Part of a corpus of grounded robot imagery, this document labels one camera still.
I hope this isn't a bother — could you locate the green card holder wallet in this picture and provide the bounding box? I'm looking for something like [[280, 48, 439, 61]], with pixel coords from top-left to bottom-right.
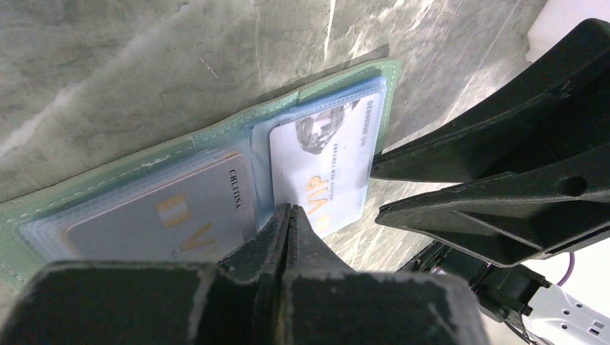
[[1, 58, 401, 290]]

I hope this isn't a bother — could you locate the silver vip credit card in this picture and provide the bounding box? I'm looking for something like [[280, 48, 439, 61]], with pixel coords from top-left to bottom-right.
[[63, 153, 257, 261]]

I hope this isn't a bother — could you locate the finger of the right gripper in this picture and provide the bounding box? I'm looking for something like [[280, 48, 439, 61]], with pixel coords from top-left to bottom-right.
[[376, 145, 609, 267], [371, 19, 609, 183]]

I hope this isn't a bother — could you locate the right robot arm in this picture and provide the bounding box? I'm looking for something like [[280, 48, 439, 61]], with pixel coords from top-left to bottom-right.
[[371, 18, 609, 344]]

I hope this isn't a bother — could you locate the clear plastic bin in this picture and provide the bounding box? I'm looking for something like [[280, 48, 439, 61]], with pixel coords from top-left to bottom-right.
[[525, 0, 609, 63]]

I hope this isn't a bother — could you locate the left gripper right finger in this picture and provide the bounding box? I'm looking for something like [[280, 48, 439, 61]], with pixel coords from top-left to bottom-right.
[[274, 206, 477, 344]]

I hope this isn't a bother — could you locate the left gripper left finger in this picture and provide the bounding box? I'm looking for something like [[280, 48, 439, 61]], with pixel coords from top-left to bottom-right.
[[1, 205, 290, 344]]

